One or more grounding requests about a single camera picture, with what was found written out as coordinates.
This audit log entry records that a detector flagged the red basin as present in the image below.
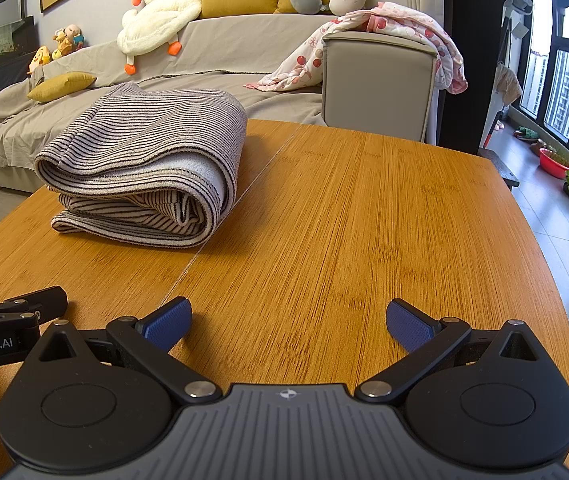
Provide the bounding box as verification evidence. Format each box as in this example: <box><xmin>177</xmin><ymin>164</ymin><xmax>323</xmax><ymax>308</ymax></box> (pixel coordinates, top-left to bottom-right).
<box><xmin>539</xmin><ymin>147</ymin><xmax>569</xmax><ymax>180</ymax></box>

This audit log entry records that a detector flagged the white goose plush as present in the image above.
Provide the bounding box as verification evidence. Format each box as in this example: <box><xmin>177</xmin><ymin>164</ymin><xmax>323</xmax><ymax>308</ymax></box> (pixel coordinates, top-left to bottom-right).
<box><xmin>117</xmin><ymin>0</ymin><xmax>204</xmax><ymax>76</ymax></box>

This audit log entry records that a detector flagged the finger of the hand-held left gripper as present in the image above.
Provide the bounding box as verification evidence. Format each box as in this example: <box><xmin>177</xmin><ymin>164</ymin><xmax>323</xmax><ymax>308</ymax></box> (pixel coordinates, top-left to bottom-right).
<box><xmin>0</xmin><ymin>286</ymin><xmax>69</xmax><ymax>330</ymax></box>

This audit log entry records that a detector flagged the hanging beige cloth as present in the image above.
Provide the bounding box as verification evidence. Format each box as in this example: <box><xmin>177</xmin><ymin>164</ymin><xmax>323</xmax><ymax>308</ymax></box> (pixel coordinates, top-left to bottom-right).
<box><xmin>495</xmin><ymin>62</ymin><xmax>523</xmax><ymax>107</ymax></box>

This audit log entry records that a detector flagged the striped beige garment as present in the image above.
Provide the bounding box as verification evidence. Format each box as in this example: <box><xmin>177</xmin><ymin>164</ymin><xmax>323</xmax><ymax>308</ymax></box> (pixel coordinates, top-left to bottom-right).
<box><xmin>34</xmin><ymin>82</ymin><xmax>249</xmax><ymax>250</ymax></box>

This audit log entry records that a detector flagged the yellow toy doll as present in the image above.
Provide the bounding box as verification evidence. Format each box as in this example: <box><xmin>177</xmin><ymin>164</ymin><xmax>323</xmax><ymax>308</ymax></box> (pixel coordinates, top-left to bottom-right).
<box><xmin>27</xmin><ymin>45</ymin><xmax>53</xmax><ymax>77</ymax></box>

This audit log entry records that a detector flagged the beige sofa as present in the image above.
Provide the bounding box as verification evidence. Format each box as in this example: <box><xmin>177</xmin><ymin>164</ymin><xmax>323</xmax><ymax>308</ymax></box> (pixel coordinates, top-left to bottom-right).
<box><xmin>0</xmin><ymin>10</ymin><xmax>380</xmax><ymax>171</ymax></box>
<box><xmin>0</xmin><ymin>10</ymin><xmax>440</xmax><ymax>196</ymax></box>

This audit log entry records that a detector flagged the small yellow pillow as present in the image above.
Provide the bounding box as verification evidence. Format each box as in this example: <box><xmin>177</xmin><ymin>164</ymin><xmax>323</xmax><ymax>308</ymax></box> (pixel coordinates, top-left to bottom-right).
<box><xmin>28</xmin><ymin>72</ymin><xmax>98</xmax><ymax>104</ymax></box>

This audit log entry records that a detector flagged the colourful toy doll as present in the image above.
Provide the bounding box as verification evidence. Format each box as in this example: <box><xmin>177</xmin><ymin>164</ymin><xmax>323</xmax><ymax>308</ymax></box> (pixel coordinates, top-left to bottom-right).
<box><xmin>65</xmin><ymin>24</ymin><xmax>86</xmax><ymax>51</ymax></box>

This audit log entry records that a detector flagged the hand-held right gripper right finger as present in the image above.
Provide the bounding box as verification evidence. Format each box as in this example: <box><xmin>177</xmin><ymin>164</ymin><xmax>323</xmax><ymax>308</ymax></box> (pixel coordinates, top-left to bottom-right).
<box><xmin>355</xmin><ymin>299</ymin><xmax>540</xmax><ymax>404</ymax></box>

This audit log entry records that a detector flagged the pink floral blanket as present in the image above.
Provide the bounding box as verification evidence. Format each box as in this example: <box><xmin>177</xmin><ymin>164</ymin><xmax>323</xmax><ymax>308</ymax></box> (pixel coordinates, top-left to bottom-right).
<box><xmin>244</xmin><ymin>2</ymin><xmax>468</xmax><ymax>95</ymax></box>

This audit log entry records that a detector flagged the dark curtain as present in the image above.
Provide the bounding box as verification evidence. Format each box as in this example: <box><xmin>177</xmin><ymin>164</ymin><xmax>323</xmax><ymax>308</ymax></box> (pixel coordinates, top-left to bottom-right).
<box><xmin>437</xmin><ymin>0</ymin><xmax>506</xmax><ymax>157</ymax></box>

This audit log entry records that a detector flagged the small brown toy doll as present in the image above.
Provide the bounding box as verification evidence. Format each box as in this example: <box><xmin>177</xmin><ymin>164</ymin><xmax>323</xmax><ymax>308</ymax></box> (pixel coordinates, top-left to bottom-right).
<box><xmin>52</xmin><ymin>30</ymin><xmax>75</xmax><ymax>59</ymax></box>

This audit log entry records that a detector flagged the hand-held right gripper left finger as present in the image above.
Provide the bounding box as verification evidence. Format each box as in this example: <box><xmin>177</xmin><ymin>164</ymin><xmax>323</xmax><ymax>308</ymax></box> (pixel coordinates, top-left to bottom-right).
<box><xmin>38</xmin><ymin>296</ymin><xmax>223</xmax><ymax>405</ymax></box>

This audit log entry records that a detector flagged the hanging grey garment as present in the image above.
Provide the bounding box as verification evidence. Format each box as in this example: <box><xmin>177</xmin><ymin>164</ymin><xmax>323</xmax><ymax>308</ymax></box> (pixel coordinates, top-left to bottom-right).
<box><xmin>501</xmin><ymin>0</ymin><xmax>535</xmax><ymax>41</ymax></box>

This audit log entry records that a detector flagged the dark wooden stool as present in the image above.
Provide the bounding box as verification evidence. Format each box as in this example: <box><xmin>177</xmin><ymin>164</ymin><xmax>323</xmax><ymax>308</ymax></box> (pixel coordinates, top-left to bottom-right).
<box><xmin>479</xmin><ymin>147</ymin><xmax>520</xmax><ymax>191</ymax></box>

